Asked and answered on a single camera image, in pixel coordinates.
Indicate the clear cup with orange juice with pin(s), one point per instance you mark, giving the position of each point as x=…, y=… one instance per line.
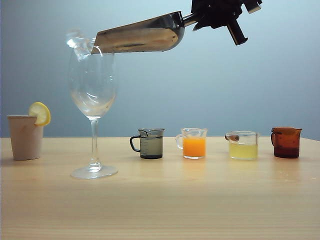
x=194, y=147

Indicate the clear ice cubes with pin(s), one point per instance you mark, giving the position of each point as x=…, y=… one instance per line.
x=78, y=43

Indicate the stainless steel ice scoop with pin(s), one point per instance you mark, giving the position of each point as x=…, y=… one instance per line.
x=140, y=35

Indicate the smoked grey glass measuring cup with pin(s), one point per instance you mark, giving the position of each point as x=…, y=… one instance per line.
x=151, y=147

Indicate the beige paper cup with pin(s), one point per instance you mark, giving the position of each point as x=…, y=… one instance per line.
x=25, y=140

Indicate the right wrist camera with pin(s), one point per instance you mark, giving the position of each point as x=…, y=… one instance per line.
x=253, y=6

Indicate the tall clear wine glass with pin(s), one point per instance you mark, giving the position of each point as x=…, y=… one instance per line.
x=93, y=105

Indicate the yellow lemon slice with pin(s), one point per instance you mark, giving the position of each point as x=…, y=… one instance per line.
x=40, y=112

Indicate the amber glass measuring cup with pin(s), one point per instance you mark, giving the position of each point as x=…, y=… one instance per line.
x=286, y=145

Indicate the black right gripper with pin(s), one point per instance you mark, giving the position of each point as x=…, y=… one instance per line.
x=230, y=12

